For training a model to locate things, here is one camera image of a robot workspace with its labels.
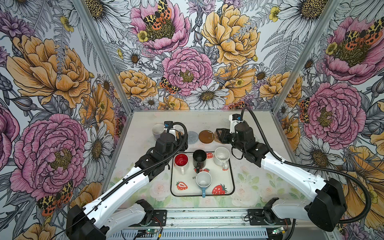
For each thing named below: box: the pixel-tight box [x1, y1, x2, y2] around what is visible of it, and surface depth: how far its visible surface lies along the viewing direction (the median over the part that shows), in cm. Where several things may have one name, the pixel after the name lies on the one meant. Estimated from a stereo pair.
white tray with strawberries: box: [170, 151, 235, 197], surface depth 87 cm
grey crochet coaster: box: [187, 131, 199, 145], surface depth 107 cm
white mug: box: [213, 146, 231, 170], surface depth 90 cm
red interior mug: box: [173, 153, 189, 175], surface depth 89 cm
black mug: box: [192, 149, 207, 174], surface depth 89 cm
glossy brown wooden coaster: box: [198, 130, 215, 144], surface depth 108 cm
